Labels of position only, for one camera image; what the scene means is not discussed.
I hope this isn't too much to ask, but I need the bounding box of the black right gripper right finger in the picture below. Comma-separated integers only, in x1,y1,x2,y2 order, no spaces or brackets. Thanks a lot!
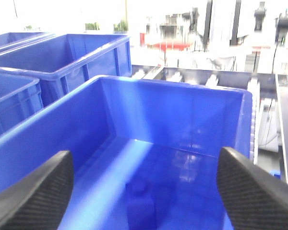
216,147,288,230

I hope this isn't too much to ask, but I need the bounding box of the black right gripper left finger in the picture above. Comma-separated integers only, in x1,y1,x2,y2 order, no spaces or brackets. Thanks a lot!
0,150,74,230

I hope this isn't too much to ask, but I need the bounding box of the right stainless steel shelf rack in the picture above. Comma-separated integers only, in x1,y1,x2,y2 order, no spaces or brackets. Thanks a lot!
132,65,288,183

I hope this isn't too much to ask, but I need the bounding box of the large blue target bin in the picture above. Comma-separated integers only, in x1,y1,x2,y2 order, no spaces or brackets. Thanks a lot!
0,76,252,230

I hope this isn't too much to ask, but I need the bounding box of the blue bin left neighbour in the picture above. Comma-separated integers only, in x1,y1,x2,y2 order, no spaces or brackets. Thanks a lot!
0,73,44,136

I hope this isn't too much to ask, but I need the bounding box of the blue bin behind neighbour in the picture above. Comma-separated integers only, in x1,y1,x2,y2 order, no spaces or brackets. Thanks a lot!
0,34,132,106

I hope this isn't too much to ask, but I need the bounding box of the far blue bin top left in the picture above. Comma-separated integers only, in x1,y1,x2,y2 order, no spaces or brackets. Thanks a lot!
0,32,55,53

